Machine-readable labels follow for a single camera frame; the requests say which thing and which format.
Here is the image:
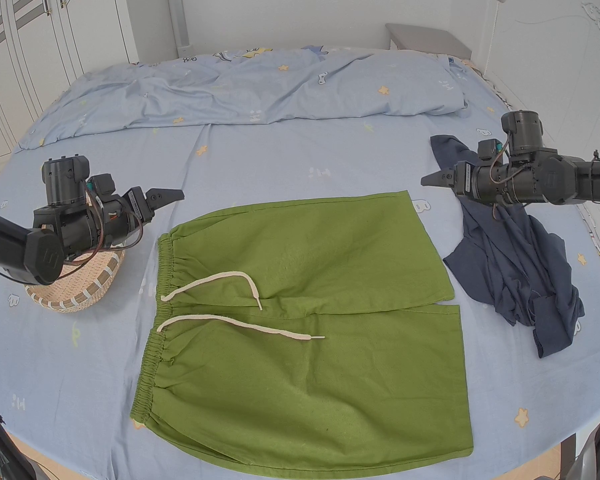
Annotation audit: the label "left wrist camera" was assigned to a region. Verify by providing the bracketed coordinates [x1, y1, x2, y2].
[85, 173, 117, 201]

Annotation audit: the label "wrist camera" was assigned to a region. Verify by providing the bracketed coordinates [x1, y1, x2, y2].
[477, 138, 505, 163]
[85, 173, 117, 201]

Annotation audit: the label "bed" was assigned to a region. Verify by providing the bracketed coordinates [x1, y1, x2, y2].
[0, 0, 600, 480]

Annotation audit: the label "pale blue quilt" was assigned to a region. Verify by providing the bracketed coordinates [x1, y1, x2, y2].
[17, 44, 474, 152]

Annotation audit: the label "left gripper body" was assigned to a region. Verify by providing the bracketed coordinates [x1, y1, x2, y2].
[86, 186, 155, 254]

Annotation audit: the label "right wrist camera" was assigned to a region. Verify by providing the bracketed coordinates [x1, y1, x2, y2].
[477, 138, 505, 163]

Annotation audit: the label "round woven basket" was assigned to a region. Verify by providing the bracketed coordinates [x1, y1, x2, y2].
[24, 244, 127, 314]

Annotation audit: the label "grey bedside table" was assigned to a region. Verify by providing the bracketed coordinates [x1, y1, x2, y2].
[384, 22, 474, 60]

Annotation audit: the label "dark blue garment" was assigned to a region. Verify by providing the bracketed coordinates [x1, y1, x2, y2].
[429, 133, 586, 360]

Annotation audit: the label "green shorts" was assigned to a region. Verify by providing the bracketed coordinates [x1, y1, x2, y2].
[130, 190, 476, 472]

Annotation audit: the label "white wardrobe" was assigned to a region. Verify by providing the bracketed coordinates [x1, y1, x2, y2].
[0, 0, 142, 160]

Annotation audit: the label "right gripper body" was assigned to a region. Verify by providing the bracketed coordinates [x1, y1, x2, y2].
[454, 160, 514, 205]

